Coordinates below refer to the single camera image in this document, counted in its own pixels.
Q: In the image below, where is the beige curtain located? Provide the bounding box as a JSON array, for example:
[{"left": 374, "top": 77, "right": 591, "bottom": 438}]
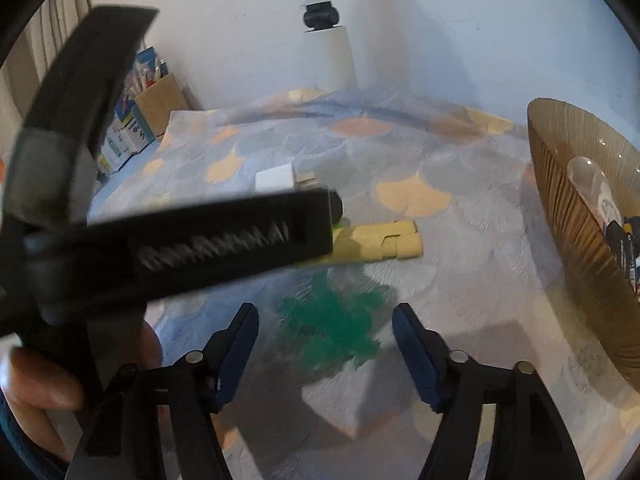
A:
[{"left": 0, "top": 0, "right": 96, "bottom": 161}]

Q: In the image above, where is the white charger cube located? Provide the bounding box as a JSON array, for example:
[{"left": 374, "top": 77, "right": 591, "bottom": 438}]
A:
[{"left": 255, "top": 165, "right": 297, "bottom": 192}]

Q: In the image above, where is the person's left hand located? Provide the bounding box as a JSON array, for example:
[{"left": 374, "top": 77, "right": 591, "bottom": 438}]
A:
[{"left": 0, "top": 319, "right": 164, "bottom": 463}]

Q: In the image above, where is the black pole clamp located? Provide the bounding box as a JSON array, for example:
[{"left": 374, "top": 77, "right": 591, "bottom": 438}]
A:
[{"left": 301, "top": 2, "right": 340, "bottom": 31}]

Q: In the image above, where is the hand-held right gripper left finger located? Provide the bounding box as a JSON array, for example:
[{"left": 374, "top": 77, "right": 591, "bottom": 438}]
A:
[{"left": 65, "top": 302, "right": 261, "bottom": 480}]

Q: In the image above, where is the small paperboard box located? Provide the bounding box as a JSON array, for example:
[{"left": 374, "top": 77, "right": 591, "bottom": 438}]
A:
[{"left": 295, "top": 219, "right": 425, "bottom": 267}]

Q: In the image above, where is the brown ribbed bowl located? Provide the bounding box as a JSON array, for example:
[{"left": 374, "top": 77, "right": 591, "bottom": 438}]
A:
[{"left": 527, "top": 97, "right": 640, "bottom": 386}]

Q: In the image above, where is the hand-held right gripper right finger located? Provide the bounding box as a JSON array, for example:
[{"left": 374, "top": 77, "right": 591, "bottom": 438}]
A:
[{"left": 391, "top": 302, "right": 586, "bottom": 480}]

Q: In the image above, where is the blue printed box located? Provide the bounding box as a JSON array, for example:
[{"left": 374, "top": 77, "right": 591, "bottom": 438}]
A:
[{"left": 95, "top": 47, "right": 168, "bottom": 176}]

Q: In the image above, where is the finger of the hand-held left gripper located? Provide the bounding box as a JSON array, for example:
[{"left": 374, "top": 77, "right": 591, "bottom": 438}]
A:
[{"left": 87, "top": 188, "right": 346, "bottom": 306}]

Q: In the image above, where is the dark green toy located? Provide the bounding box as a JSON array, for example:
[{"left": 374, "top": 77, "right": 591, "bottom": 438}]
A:
[{"left": 274, "top": 280, "right": 393, "bottom": 368}]

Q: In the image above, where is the cardboard holder box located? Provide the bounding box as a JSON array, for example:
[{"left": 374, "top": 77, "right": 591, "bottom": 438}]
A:
[{"left": 131, "top": 72, "right": 191, "bottom": 137}]

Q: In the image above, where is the patterned tablecloth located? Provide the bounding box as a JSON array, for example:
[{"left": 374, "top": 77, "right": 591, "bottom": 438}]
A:
[{"left": 87, "top": 87, "right": 640, "bottom": 480}]

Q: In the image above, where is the white pole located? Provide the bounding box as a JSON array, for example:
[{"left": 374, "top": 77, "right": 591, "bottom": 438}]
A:
[{"left": 295, "top": 0, "right": 358, "bottom": 92}]

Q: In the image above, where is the bunch of pens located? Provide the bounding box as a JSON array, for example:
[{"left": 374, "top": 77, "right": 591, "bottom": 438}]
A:
[{"left": 127, "top": 57, "right": 168, "bottom": 103}]

